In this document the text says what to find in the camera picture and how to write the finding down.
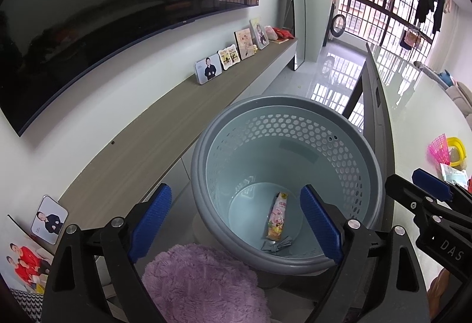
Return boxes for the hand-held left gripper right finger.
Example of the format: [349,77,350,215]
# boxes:
[299,185,432,323]

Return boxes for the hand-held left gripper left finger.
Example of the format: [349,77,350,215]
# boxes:
[40,183,174,323]

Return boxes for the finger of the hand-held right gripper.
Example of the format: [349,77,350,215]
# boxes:
[412,168,472,206]
[385,174,443,224]

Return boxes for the light blue white packet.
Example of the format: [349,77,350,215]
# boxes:
[440,163,469,185]

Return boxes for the grey perforated plastic basket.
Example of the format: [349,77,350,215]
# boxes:
[191,95,386,276]

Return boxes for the person's right hand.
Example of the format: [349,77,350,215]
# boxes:
[428,266,467,323]

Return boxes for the pink plastic mesh toy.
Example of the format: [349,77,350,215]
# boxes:
[428,135,452,165]

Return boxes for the pink and yellow snack packet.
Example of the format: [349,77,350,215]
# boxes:
[265,191,289,240]

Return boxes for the small grey cloth piece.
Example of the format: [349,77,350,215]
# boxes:
[261,235,296,253]

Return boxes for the purple fluffy cushion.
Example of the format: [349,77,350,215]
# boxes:
[142,243,273,323]

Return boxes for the beige sofa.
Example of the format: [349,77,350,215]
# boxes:
[446,82,472,119]

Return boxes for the wooden top television console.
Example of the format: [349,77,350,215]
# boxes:
[55,36,299,235]

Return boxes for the portrait photo plaque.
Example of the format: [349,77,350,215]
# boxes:
[30,195,69,245]
[194,53,223,85]

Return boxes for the large family photo print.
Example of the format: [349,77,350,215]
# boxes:
[0,214,56,294]

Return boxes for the low hanging garment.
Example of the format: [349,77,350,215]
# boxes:
[400,28,421,50]

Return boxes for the scalloped edge photo plaque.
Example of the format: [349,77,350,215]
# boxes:
[217,44,241,70]

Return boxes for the black window grille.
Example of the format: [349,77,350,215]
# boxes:
[335,0,443,62]

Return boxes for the square wooden photo plaque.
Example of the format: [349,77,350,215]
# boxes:
[235,28,256,60]

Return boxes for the white framed photo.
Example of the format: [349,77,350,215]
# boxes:
[250,18,270,50]

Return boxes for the tall leaning mirror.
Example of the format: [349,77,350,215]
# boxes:
[284,0,307,71]

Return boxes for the large black television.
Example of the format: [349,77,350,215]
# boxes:
[0,0,264,137]

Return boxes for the yellow plastic ring toy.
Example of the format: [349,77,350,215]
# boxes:
[444,137,467,167]

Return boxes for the black round ring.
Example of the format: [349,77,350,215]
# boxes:
[329,14,347,38]

